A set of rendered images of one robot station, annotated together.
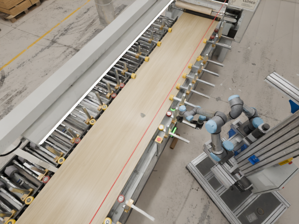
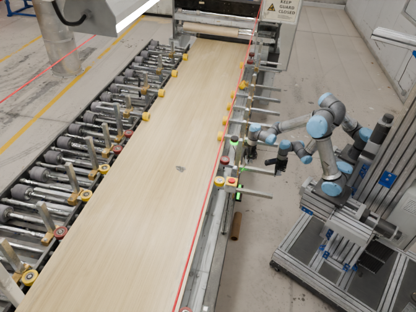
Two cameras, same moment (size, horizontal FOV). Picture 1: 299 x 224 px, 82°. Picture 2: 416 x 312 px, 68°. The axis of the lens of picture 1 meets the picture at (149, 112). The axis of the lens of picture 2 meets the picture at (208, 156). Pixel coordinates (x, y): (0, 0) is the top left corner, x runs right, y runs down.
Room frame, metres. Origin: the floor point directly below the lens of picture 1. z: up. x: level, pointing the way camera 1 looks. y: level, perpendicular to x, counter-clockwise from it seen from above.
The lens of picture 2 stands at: (-0.44, 0.51, 2.56)
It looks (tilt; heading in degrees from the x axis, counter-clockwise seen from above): 41 degrees down; 339
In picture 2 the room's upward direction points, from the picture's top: 4 degrees clockwise
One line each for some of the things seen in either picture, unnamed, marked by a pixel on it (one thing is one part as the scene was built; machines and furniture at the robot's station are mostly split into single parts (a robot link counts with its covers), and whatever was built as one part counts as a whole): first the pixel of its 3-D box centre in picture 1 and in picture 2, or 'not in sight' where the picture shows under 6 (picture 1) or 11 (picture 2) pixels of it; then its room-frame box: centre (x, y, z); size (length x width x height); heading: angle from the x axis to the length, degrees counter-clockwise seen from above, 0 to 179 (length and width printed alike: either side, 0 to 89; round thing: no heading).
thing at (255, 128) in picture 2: (182, 110); (254, 132); (1.06, -0.38, 1.32); 0.09 x 0.08 x 0.11; 35
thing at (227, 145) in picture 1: (226, 147); (340, 173); (0.64, -0.83, 1.21); 0.13 x 0.12 x 0.14; 125
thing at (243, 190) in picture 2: (173, 135); (244, 191); (0.96, -0.33, 0.84); 0.44 x 0.03 x 0.04; 60
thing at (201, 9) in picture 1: (202, 9); (225, 31); (3.72, -1.16, 1.05); 1.43 x 0.12 x 0.12; 60
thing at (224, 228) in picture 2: (158, 148); (226, 212); (0.74, -0.10, 0.93); 0.05 x 0.05 x 0.45; 60
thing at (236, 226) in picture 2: (175, 141); (236, 225); (1.19, -0.46, 0.04); 0.30 x 0.08 x 0.08; 150
